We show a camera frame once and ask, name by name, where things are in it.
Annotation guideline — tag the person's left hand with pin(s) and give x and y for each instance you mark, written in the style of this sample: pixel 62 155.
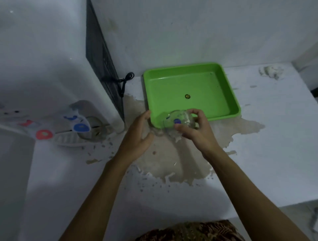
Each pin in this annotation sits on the person's left hand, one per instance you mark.
pixel 133 142

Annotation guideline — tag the person's right hand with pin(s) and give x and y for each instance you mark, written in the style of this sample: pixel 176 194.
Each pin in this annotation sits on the person's right hand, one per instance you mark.
pixel 201 139

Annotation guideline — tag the person's left thumb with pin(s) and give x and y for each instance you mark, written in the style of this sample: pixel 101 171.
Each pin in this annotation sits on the person's left thumb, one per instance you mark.
pixel 148 140

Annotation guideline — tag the person's right thumb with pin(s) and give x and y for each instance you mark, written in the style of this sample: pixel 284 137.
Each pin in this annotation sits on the person's right thumb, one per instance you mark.
pixel 181 129

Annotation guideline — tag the clear glass with blue sticker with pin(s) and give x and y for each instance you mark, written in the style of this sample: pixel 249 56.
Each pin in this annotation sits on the clear glass with blue sticker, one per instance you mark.
pixel 182 118

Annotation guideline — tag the person's left forearm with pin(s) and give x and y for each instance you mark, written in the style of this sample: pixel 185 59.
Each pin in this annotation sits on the person's left forearm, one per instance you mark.
pixel 99 198

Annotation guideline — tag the person's right forearm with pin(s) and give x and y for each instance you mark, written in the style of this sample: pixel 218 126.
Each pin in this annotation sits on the person's right forearm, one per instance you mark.
pixel 248 196

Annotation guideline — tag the brown liquid spill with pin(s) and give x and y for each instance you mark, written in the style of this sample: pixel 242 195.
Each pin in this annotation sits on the brown liquid spill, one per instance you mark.
pixel 174 161

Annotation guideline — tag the small round dark sticker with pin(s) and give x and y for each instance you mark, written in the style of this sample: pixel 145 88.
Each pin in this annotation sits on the small round dark sticker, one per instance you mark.
pixel 188 96

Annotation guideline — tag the green plastic tray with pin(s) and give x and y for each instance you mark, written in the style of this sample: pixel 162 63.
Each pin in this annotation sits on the green plastic tray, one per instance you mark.
pixel 188 84

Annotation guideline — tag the clear drinking glass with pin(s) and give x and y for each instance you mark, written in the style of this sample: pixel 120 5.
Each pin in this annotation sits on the clear drinking glass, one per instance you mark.
pixel 95 129

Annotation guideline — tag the blue dispenser tap lever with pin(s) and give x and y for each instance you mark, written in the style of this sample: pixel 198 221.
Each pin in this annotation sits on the blue dispenser tap lever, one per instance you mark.
pixel 79 125

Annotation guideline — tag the white drip tray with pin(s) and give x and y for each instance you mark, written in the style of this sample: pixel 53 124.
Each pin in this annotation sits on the white drip tray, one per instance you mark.
pixel 65 140

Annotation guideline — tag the black condenser grille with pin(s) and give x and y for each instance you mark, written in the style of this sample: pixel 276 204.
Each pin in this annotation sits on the black condenser grille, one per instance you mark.
pixel 104 64

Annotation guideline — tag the brown patterned clothing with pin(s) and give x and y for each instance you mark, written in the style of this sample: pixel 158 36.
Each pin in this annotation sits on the brown patterned clothing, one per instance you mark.
pixel 191 231

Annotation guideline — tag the crumpled white cloth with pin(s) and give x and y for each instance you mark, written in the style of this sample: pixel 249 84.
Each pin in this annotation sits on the crumpled white cloth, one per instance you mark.
pixel 272 71

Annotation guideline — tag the red dispenser tap lever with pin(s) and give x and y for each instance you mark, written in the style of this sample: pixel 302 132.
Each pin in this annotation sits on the red dispenser tap lever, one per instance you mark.
pixel 41 132

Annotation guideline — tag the white water dispenser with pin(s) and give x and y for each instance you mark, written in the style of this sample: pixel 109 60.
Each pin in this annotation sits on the white water dispenser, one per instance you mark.
pixel 37 62

